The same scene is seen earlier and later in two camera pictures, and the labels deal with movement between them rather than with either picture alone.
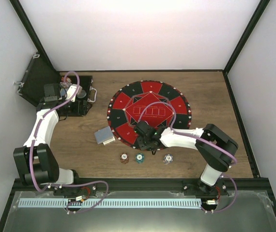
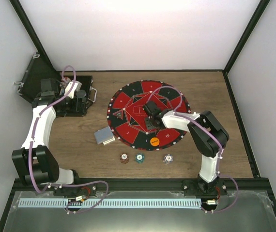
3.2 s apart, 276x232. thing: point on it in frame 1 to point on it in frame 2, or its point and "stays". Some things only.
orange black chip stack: x=124 y=157 stays
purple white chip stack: x=168 y=158 stays
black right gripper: x=142 y=146 to x=149 y=125
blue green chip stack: x=140 y=157 stays
